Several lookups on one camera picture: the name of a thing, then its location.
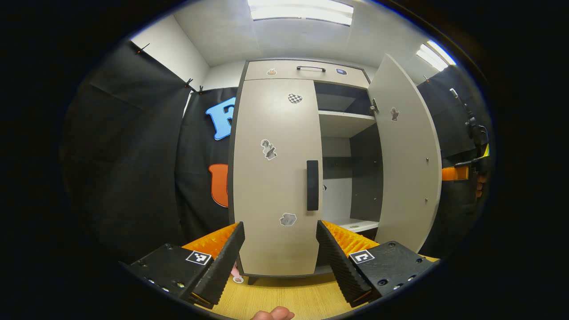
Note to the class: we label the small ceiling light panel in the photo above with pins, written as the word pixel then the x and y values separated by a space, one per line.
pixel 435 55

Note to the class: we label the metal door hinge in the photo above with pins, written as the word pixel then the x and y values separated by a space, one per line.
pixel 374 106

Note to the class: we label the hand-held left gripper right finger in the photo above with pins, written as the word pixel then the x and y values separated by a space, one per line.
pixel 338 262

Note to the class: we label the white inner cabinet shelf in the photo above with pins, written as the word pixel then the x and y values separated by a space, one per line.
pixel 342 122
pixel 358 225

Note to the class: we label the beige double-door shoe cabinet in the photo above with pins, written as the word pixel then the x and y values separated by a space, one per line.
pixel 289 74

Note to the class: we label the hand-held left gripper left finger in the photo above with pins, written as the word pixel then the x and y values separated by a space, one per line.
pixel 224 266

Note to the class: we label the large ceiling light panel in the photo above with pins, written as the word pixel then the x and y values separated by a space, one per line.
pixel 302 12

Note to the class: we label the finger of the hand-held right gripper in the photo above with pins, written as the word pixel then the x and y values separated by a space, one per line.
pixel 455 173

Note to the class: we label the beige cabinet door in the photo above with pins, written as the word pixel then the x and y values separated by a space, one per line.
pixel 271 191
pixel 406 155

